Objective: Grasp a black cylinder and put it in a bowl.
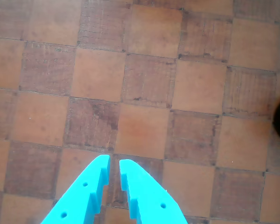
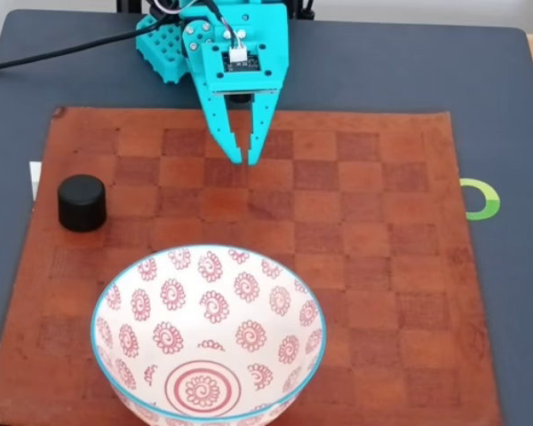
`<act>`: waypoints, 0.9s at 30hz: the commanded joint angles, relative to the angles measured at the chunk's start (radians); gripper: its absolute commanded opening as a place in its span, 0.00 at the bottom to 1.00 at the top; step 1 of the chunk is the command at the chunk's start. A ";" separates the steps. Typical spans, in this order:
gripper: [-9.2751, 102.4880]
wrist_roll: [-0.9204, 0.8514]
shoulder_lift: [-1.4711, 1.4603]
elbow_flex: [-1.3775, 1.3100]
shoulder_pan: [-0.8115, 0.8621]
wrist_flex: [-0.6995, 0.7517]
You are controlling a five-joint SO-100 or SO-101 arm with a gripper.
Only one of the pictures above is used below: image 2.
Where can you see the black cylinder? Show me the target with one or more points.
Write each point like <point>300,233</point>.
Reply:
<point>81,204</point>

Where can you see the white bowl with red flowers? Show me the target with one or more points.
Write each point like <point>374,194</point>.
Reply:
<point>209,328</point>

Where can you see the black table clamp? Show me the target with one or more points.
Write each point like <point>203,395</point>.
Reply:
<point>303,9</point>
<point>125,5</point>

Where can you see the white paper slip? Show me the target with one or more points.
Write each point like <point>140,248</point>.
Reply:
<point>34,177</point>

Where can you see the brown leather chessboard mat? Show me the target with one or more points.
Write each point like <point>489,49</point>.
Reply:
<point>382,288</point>

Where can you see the turquoise camera mount with board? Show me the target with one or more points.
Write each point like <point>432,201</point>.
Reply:
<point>213,75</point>

